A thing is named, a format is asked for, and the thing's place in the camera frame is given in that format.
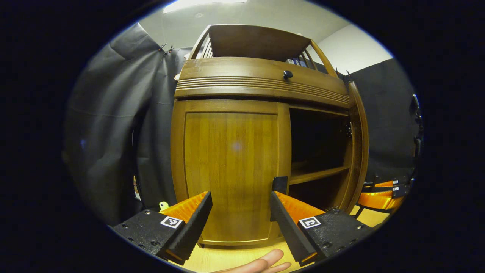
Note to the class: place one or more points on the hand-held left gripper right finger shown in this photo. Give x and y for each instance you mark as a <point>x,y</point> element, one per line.
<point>290,231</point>

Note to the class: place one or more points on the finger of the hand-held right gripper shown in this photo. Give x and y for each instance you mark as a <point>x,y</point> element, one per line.
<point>377,200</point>
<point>384,183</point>

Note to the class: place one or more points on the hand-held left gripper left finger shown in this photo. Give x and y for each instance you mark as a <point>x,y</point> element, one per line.
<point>189,227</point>

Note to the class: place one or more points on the wooden shoe cabinet door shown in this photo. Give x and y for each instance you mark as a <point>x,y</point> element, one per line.
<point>359,144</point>
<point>231,163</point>

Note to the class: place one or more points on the wooden double-door shoe cabinet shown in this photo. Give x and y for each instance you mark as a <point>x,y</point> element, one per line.
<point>250,41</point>

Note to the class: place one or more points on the wooden cabinet shelf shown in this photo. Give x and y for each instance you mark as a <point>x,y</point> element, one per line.
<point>318,174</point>

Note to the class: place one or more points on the wooden cabinet drawer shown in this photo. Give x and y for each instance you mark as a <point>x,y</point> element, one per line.
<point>242,76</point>

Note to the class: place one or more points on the small yellow green toy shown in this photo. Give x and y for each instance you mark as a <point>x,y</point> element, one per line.
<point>163,205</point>

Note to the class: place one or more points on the black backdrop cloth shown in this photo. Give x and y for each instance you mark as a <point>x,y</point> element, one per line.
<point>113,113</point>

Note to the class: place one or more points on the blue grey book set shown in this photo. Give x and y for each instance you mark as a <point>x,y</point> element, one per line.
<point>294,61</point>

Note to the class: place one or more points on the black round drawer knob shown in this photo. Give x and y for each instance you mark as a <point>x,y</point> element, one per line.
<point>288,74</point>

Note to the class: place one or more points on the ceiling light panel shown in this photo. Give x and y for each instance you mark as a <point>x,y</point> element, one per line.
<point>204,4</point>

